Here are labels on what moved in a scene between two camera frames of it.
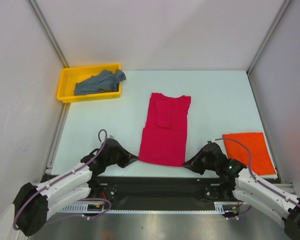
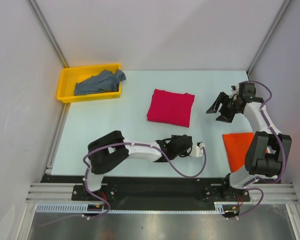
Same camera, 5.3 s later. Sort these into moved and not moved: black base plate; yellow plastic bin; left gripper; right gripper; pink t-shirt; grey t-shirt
Moved: right gripper; pink t-shirt; left gripper
Not moved: yellow plastic bin; black base plate; grey t-shirt
